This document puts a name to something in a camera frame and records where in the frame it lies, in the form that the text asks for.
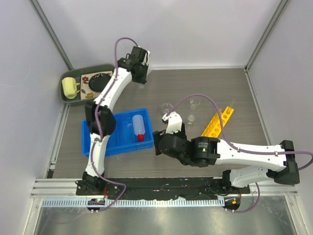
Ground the pale yellow mug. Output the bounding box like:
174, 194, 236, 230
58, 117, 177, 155
62, 77, 80, 99

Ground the clear glass beaker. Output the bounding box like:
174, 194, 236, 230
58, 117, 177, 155
189, 96, 201, 112

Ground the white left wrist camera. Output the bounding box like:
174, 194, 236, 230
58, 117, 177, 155
143, 50, 150, 66

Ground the blue divided plastic bin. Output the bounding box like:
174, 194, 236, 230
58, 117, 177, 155
82, 108, 155, 158

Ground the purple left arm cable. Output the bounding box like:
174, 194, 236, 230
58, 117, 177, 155
90, 37, 141, 213

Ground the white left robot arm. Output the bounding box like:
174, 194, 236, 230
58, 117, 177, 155
76, 46, 150, 195

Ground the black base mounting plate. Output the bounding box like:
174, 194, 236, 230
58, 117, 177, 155
75, 177, 250, 201

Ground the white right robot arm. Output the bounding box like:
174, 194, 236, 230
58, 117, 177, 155
153, 130, 300, 193

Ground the floral patterned coaster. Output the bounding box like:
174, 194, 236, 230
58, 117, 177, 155
80, 71, 113, 100

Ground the grey-green plastic tray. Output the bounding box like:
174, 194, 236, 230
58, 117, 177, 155
58, 64, 115, 106

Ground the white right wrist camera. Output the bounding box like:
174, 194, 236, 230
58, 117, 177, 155
162, 112, 182, 134

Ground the black round plate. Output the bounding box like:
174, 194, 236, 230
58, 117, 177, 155
89, 73, 111, 93

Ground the small clear glass bottle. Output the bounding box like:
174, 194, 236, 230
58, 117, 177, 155
186, 114, 196, 129

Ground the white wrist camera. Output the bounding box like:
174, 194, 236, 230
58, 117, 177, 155
162, 112, 182, 134
143, 50, 150, 66

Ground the white wash bottle red cap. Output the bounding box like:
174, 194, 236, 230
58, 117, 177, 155
132, 115, 145, 142

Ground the yellow test tube rack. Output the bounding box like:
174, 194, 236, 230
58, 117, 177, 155
201, 106, 234, 138

